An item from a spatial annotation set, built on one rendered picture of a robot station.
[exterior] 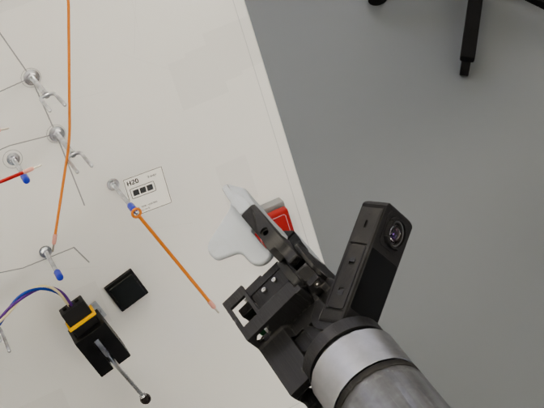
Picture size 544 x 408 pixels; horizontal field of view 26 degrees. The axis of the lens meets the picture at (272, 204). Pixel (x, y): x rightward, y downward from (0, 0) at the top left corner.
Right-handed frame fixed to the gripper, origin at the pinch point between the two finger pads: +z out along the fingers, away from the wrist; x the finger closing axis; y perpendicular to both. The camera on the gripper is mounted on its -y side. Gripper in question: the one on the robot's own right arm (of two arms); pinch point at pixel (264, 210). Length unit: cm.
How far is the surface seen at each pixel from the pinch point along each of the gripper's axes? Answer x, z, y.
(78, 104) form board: 0.0, 35.8, 9.1
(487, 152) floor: 139, 117, -31
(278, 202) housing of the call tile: 26.4, 29.4, 1.8
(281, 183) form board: 26.1, 31.2, -0.1
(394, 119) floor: 126, 134, -21
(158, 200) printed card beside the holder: 15.1, 32.3, 11.4
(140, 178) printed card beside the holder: 11.6, 33.1, 10.8
